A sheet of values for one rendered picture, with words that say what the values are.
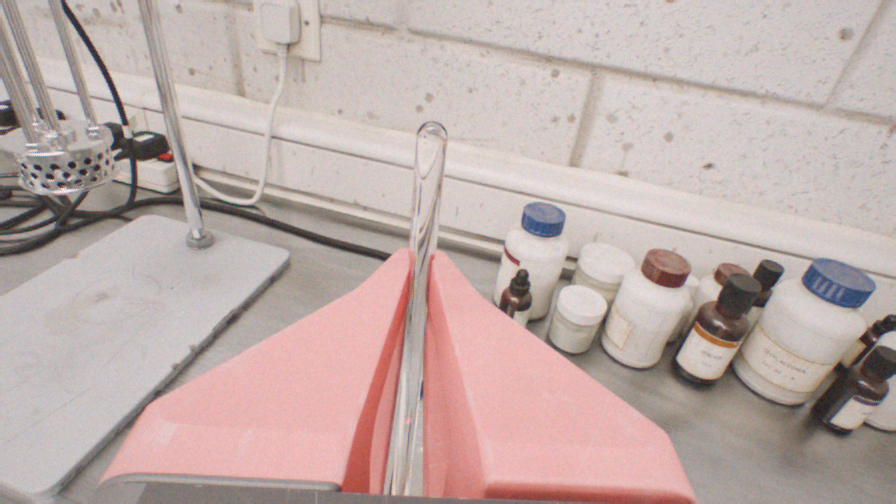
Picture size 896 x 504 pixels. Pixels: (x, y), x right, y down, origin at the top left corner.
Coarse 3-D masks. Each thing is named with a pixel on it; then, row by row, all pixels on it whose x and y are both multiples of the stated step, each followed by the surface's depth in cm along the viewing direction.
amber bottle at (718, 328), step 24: (744, 288) 39; (696, 312) 44; (720, 312) 42; (744, 312) 40; (696, 336) 43; (720, 336) 41; (744, 336) 41; (672, 360) 47; (696, 360) 43; (720, 360) 42
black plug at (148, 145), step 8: (136, 136) 62; (144, 136) 62; (152, 136) 62; (160, 136) 63; (120, 144) 60; (136, 144) 60; (144, 144) 60; (152, 144) 61; (160, 144) 63; (168, 144) 64; (120, 152) 59; (128, 152) 60; (136, 152) 60; (144, 152) 60; (152, 152) 61; (160, 152) 63; (120, 160) 59; (144, 160) 61
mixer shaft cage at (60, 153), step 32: (0, 0) 29; (0, 32) 31; (64, 32) 32; (0, 64) 29; (32, 64) 31; (32, 128) 32; (64, 128) 34; (96, 128) 35; (32, 160) 32; (64, 160) 33; (96, 160) 35; (32, 192) 34; (64, 192) 34
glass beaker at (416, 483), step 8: (392, 448) 18; (416, 448) 18; (392, 456) 17; (416, 456) 18; (392, 464) 18; (416, 464) 18; (392, 472) 18; (416, 472) 18; (416, 480) 18; (384, 488) 18; (416, 488) 19
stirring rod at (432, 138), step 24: (432, 144) 9; (432, 168) 9; (432, 192) 9; (432, 216) 9; (432, 240) 10; (408, 288) 11; (408, 312) 11; (408, 336) 11; (408, 360) 12; (408, 384) 12; (408, 408) 13; (408, 432) 13; (408, 456) 14; (408, 480) 15
